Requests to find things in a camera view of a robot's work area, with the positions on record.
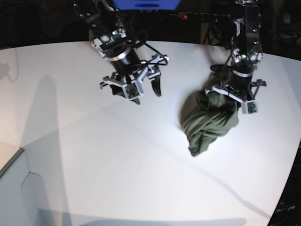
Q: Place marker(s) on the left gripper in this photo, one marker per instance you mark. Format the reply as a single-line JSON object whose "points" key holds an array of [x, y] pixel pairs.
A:
{"points": [[240, 82]]}

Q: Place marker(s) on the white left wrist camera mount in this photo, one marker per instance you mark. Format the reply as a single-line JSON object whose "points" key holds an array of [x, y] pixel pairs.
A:
{"points": [[248, 105]]}

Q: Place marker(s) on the black power strip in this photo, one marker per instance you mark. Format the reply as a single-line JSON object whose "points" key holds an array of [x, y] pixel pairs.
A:
{"points": [[202, 17]]}

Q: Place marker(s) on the grey partition panel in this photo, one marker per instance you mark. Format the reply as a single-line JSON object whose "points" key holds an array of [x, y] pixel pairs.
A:
{"points": [[18, 202]]}

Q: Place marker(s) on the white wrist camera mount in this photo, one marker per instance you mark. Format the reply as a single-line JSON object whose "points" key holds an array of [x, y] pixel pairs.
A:
{"points": [[133, 89], [248, 105]]}

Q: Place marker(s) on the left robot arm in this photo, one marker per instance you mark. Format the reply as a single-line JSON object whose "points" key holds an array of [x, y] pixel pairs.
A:
{"points": [[246, 50]]}

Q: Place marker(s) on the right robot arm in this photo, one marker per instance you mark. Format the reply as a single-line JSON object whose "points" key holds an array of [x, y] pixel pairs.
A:
{"points": [[107, 29]]}

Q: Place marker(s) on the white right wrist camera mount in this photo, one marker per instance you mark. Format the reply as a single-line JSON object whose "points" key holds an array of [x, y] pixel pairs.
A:
{"points": [[133, 89]]}

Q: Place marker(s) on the green t-shirt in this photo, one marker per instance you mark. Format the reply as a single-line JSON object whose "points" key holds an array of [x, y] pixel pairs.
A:
{"points": [[206, 117]]}

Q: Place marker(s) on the blue box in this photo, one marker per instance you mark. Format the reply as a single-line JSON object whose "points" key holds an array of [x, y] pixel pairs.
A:
{"points": [[146, 4]]}

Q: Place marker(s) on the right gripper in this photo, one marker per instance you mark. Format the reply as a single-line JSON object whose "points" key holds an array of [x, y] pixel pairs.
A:
{"points": [[127, 64]]}

